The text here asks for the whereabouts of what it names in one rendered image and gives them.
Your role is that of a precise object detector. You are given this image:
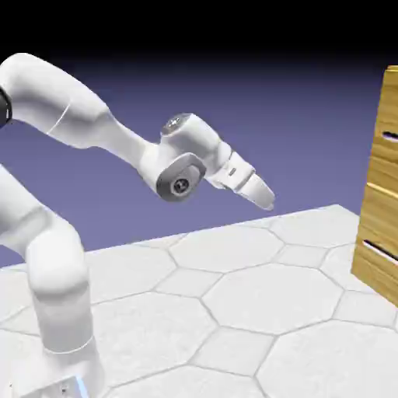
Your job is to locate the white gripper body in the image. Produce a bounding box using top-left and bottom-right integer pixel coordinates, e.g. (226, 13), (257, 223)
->
(237, 173), (277, 211)

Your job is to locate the lower wooden drawer front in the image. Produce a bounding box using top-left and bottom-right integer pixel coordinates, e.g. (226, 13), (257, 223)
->
(351, 183), (398, 308)

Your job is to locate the wooden drawer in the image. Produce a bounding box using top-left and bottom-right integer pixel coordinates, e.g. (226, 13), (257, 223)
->
(367, 66), (398, 197)
(351, 183), (398, 308)

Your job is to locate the light wood cabinet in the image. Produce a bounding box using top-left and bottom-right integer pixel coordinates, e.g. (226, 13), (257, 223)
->
(351, 65), (398, 308)

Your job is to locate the upper wooden drawer front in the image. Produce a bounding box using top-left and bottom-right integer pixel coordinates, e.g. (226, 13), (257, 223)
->
(367, 66), (398, 197)

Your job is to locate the dark lower drawer handle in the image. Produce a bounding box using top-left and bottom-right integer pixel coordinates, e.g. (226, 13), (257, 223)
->
(362, 239), (398, 263)

